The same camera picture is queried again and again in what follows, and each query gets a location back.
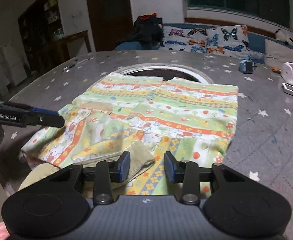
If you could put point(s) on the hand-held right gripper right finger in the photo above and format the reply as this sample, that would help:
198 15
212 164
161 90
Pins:
169 167

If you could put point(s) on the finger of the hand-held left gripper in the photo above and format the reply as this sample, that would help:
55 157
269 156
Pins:
49 120
42 111

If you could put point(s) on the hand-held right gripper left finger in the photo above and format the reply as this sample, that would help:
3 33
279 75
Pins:
124 167

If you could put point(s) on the striped cartoon print garment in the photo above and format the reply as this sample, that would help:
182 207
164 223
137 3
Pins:
166 112

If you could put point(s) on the dark clothes pile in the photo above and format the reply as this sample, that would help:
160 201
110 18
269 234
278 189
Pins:
147 30

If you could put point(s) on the pen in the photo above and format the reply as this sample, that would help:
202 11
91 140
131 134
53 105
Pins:
70 67

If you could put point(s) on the white low cabinet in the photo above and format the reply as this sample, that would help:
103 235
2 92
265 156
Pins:
12 62

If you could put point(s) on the wooden side desk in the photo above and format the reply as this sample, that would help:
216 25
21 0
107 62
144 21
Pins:
71 43

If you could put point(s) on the dark wooden display cabinet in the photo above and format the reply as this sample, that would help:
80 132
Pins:
39 30

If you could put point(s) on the grey star print table cover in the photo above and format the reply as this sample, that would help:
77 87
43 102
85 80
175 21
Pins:
261 142

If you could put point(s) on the blue sofa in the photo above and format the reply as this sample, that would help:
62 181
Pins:
126 46

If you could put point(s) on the dark wooden door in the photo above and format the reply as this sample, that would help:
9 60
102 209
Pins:
106 15

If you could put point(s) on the blue toy gadget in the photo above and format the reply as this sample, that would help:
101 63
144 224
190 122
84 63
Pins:
246 66

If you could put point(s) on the butterfly print cushion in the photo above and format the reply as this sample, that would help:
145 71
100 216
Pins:
204 38

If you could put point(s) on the small orange toy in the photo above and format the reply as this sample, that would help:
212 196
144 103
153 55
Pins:
276 70

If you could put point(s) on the grey pillow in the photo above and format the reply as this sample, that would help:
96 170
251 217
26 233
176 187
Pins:
280 52

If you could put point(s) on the wall socket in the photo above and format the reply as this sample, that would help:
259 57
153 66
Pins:
77 15

